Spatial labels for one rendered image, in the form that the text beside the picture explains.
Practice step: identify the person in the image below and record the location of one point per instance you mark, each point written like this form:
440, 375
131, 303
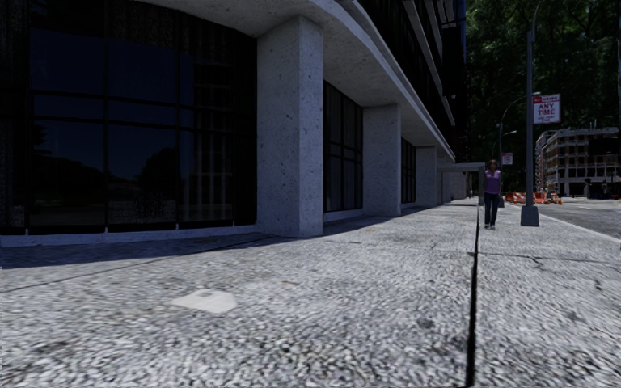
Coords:
492, 189

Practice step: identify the pale concrete building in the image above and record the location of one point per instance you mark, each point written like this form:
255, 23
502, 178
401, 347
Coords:
291, 121
577, 160

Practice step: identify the grey street lamp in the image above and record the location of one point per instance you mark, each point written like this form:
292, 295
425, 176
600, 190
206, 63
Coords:
496, 145
500, 145
529, 145

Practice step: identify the orange road barrier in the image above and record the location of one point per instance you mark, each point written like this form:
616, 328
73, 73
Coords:
515, 197

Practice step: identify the trees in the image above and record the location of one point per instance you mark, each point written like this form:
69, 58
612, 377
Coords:
572, 53

